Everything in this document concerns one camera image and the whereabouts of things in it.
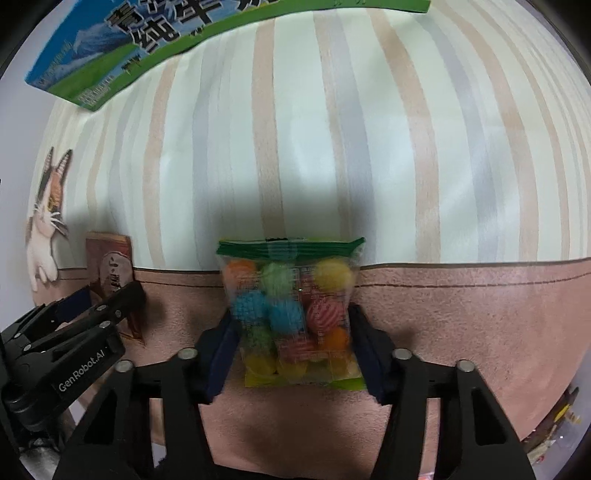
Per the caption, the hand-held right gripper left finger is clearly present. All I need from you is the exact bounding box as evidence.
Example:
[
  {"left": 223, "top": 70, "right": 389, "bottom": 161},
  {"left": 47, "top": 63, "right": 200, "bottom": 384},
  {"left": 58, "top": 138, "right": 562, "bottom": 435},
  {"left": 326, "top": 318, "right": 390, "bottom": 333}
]
[{"left": 53, "top": 310, "right": 243, "bottom": 480}]

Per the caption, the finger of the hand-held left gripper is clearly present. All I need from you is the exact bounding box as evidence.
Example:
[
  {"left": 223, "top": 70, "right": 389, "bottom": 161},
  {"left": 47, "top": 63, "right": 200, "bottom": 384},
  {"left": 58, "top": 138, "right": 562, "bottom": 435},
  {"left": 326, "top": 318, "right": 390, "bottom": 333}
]
[
  {"left": 0, "top": 284, "right": 99, "bottom": 342},
  {"left": 23, "top": 281, "right": 146, "bottom": 357}
]

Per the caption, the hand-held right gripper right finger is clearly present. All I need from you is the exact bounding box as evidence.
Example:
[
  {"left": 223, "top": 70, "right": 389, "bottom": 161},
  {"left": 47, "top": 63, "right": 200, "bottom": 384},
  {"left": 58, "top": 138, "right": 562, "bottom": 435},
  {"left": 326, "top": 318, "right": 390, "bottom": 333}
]
[{"left": 348, "top": 304, "right": 536, "bottom": 480}]

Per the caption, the brown snack packet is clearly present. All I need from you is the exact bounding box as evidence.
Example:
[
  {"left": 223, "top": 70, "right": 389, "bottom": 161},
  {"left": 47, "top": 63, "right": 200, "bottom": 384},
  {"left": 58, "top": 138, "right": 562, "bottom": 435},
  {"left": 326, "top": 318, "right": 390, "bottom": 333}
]
[{"left": 85, "top": 231, "right": 146, "bottom": 344}]

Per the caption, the bag of colourful candy balls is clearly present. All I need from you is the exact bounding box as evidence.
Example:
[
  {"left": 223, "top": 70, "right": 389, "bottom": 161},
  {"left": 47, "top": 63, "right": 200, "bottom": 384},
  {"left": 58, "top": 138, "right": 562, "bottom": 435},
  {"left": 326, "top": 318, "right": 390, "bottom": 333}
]
[{"left": 216, "top": 237, "right": 368, "bottom": 391}]

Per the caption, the cardboard box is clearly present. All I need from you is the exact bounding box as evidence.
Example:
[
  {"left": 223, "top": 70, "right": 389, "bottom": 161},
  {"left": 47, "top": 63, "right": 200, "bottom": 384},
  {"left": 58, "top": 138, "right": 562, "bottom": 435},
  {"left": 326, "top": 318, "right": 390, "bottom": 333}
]
[{"left": 25, "top": 0, "right": 432, "bottom": 112}]

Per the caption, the dark printed packet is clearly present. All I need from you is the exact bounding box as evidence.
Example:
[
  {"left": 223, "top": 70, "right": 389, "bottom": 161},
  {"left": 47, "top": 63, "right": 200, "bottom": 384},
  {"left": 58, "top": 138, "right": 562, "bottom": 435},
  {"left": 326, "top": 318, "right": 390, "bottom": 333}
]
[{"left": 522, "top": 383, "right": 583, "bottom": 467}]

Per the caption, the striped cream blanket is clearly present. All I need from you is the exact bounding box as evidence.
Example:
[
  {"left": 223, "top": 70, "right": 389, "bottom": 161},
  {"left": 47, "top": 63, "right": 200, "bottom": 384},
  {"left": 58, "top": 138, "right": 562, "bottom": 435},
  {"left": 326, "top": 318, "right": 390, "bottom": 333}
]
[{"left": 25, "top": 0, "right": 591, "bottom": 480}]

